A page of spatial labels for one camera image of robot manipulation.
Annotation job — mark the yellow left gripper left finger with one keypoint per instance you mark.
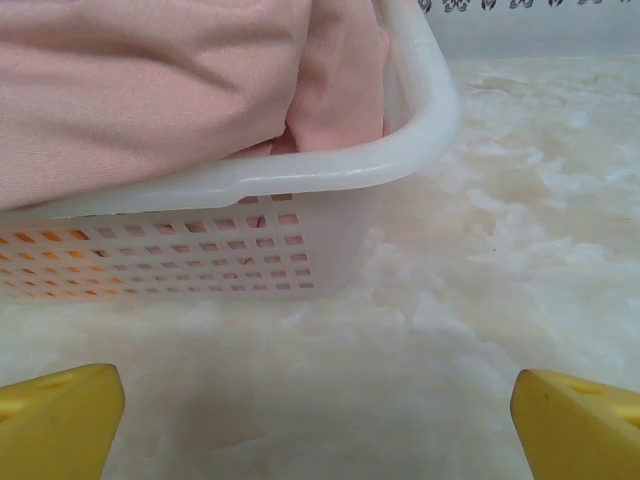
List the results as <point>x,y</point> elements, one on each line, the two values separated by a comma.
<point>55,430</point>

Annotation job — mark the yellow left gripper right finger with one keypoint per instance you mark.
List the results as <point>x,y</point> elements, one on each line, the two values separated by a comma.
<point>580,435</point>

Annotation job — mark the orange shorts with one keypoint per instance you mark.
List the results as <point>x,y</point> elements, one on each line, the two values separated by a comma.
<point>55,235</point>

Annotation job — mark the pink shorts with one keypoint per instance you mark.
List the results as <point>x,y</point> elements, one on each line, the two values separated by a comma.
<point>150,100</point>

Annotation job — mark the white plastic mesh basket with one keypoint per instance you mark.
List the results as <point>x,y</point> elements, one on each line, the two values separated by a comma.
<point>350,170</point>

